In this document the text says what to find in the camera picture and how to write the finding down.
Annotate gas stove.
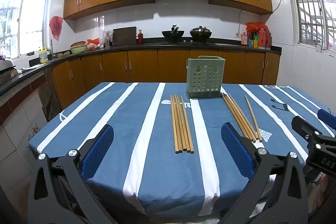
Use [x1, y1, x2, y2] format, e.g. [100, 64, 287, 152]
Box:
[160, 40, 216, 46]

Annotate black kitchen countertop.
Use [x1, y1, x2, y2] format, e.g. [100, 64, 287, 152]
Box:
[0, 40, 282, 96]

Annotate black wok with lid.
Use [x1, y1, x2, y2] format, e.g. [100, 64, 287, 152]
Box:
[189, 25, 213, 43]

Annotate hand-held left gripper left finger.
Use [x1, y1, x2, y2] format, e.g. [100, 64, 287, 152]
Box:
[28, 124, 116, 224]

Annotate dark cooking pot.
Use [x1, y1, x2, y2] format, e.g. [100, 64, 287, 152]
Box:
[0, 55, 19, 84]

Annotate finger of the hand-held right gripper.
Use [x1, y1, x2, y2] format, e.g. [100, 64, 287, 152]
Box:
[291, 115, 325, 146]
[317, 108, 336, 131]

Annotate red plastic bag on wall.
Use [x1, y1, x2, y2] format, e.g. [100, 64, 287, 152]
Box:
[49, 16, 64, 41]

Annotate black wok with kettle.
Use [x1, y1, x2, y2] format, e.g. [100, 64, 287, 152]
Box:
[161, 25, 183, 43]

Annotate yellow detergent bottle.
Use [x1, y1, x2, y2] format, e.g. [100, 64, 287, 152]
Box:
[38, 47, 50, 64]

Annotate green plastic basin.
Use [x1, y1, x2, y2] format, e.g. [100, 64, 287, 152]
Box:
[70, 41, 88, 55]

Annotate blue white striped tablecloth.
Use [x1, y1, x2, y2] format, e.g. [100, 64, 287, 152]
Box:
[28, 82, 336, 217]

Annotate red white plastic bag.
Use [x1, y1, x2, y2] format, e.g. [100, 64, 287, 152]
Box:
[87, 38, 101, 50]

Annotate clear glass jars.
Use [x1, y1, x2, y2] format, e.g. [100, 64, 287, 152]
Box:
[101, 29, 114, 48]

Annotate wall cable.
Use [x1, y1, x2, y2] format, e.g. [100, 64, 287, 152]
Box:
[237, 0, 290, 39]

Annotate dark cutting board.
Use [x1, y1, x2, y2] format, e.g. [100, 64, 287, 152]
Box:
[112, 26, 137, 46]

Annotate wooden base cabinets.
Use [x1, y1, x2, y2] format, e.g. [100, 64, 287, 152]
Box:
[52, 49, 281, 109]

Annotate green perforated utensil holder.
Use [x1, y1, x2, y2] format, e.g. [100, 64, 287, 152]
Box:
[186, 56, 222, 99]

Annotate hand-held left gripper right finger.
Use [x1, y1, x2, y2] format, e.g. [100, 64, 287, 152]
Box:
[221, 122, 309, 224]

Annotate red plastic bag over bottles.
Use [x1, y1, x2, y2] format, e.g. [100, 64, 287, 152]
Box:
[246, 22, 269, 33]

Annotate barred window with white frame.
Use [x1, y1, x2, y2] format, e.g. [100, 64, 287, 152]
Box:
[284, 0, 336, 53]

